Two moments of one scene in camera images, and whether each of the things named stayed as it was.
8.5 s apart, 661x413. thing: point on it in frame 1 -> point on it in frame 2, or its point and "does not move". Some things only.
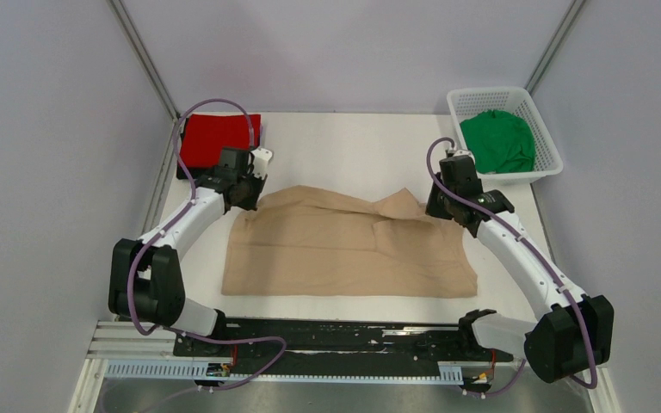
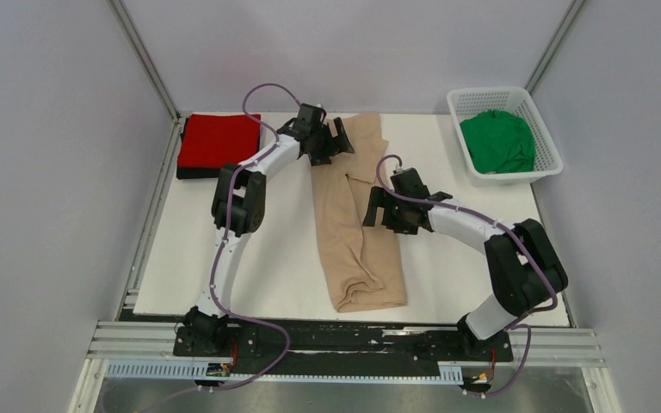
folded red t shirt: [205, 135] does not move
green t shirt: [501, 142] does not move
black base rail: [312, 348] does not move
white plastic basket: [470, 101] does not move
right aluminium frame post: [553, 46] does not move
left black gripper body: [252, 188] -> [323, 144]
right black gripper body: [438, 203] -> [394, 216]
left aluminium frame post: [144, 56] does not move
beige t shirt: [302, 240] -> [364, 261]
